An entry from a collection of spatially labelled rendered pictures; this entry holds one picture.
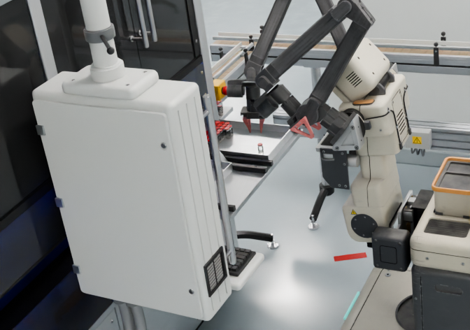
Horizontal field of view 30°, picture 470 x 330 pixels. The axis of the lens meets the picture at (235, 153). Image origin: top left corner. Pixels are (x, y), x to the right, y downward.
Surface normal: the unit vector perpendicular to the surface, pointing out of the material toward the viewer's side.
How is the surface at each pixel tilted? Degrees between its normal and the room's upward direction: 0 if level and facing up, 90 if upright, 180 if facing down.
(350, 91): 90
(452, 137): 90
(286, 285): 0
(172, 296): 90
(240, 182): 0
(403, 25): 90
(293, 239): 0
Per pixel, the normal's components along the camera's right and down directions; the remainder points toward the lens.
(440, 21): -0.43, 0.47
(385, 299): -0.13, -0.88
